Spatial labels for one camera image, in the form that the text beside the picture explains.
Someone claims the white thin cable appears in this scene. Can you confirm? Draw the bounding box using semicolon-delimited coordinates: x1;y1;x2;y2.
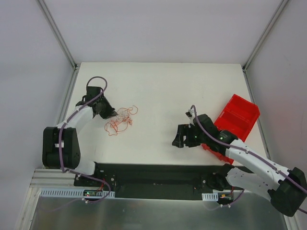
116;109;133;125

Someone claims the orange thin cable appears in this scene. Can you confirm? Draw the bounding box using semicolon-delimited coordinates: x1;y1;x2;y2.
104;104;139;136

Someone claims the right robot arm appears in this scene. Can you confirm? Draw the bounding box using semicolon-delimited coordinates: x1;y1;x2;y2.
172;110;307;217

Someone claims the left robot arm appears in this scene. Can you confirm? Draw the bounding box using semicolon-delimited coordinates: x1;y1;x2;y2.
42;86;118;186

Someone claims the red plastic compartment bin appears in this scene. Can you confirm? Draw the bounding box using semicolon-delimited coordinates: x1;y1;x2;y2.
201;94;261;165

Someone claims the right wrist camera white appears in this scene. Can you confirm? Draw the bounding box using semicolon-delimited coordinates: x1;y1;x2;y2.
185;109;195;119

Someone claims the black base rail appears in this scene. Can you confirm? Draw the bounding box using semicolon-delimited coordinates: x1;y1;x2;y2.
74;163;232;200

